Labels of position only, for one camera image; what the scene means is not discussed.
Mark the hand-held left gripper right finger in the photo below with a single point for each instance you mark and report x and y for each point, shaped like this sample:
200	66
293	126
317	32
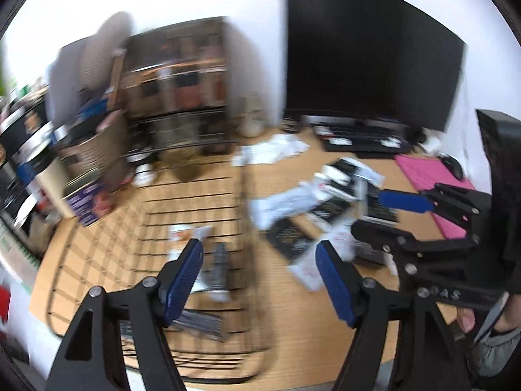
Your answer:
334	287

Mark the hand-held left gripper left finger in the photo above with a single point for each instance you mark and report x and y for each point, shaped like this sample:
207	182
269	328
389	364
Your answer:
183	281

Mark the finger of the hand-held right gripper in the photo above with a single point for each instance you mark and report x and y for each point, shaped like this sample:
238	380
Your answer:
378	232
403	201

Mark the black gold-print packet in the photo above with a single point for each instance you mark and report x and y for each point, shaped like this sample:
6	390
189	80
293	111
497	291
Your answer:
380	211
329	211
346	167
291	238

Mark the white plastic packet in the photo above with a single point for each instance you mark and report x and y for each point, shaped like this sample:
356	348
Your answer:
309	271

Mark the grey narrow packet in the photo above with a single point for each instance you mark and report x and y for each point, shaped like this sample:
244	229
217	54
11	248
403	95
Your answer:
217	269

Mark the white printed packet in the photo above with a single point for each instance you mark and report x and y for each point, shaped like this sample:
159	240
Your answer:
183	234

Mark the dark striped packet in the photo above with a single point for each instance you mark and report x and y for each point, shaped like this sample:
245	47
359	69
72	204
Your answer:
203	326

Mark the person's right forearm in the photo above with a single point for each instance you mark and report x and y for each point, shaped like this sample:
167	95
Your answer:
494	348

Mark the person's right hand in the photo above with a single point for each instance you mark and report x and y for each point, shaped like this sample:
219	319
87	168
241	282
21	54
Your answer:
466	319

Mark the pink desk mat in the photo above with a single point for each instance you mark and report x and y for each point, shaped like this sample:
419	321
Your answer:
419	171

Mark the black computer mouse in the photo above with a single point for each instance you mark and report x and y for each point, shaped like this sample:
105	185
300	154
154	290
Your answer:
452	167

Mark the wooden desk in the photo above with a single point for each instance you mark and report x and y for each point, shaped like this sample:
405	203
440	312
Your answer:
285	326

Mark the white packet red print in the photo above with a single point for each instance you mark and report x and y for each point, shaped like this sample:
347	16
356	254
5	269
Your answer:
329	185

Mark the black keyboard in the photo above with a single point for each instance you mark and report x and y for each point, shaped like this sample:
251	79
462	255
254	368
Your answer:
366	136

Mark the pale blue plastic packet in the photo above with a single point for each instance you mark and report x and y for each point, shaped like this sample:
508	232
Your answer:
281	205

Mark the blue printed tin box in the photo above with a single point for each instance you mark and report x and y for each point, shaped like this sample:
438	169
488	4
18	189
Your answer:
87	205

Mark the white crumpled cloth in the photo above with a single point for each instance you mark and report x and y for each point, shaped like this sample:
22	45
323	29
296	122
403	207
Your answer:
276	148

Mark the brown woven basket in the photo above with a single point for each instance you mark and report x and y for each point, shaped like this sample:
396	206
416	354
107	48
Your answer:
97	150

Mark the black computer monitor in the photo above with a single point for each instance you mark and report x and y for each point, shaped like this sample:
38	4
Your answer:
366	49

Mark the white canister black lid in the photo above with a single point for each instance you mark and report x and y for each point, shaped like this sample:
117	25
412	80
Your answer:
51	189

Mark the dark drawer cabinet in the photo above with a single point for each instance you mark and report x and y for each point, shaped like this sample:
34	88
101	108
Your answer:
179	89

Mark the blue cloth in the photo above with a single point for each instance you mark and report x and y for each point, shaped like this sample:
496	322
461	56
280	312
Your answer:
93	108

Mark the black metal shelf rack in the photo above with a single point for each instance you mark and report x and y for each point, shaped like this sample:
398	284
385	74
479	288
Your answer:
24	130

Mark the grey flat panel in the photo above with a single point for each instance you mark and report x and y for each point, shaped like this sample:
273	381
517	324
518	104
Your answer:
67	85

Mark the grey round pad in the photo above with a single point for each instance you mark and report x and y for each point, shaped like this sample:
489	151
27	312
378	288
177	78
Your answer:
106	49

